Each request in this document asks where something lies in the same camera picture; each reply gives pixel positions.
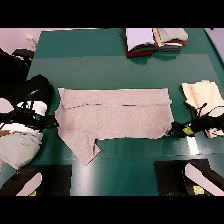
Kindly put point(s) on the grey T-shirt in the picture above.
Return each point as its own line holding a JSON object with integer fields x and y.
{"x": 116, "y": 116}

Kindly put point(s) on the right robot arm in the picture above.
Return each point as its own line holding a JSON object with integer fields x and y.
{"x": 213, "y": 120}

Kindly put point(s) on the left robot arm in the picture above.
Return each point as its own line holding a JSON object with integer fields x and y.
{"x": 31, "y": 90}

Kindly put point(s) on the red garment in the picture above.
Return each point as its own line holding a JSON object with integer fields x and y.
{"x": 138, "y": 54}

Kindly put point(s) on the pale grey garment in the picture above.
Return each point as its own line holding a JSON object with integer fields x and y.
{"x": 18, "y": 150}

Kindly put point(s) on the dark green garment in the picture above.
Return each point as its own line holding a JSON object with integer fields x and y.
{"x": 148, "y": 49}

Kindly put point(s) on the cream garment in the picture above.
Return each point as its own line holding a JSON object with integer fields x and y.
{"x": 203, "y": 93}

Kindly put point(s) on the blue garment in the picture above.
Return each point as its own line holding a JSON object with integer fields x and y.
{"x": 170, "y": 48}

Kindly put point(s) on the olive grey garment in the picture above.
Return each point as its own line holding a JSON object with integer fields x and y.
{"x": 173, "y": 34}

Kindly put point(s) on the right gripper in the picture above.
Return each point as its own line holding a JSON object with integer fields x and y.
{"x": 181, "y": 128}

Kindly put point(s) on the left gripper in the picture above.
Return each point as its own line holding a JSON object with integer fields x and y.
{"x": 50, "y": 121}

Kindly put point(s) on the brown garment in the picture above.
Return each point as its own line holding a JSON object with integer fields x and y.
{"x": 175, "y": 43}

